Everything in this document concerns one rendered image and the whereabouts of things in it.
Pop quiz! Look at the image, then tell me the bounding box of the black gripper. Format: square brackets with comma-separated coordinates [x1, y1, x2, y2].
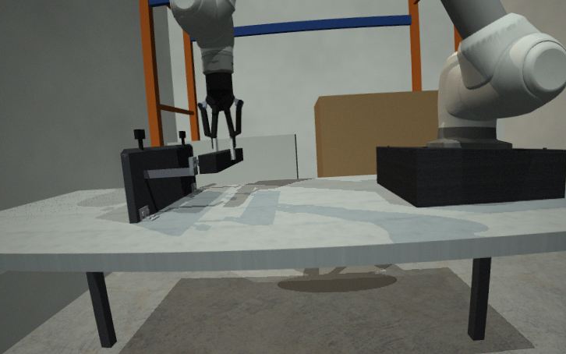
[197, 72, 243, 160]

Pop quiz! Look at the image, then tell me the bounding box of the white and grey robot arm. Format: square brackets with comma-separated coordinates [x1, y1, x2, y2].
[170, 0, 566, 148]

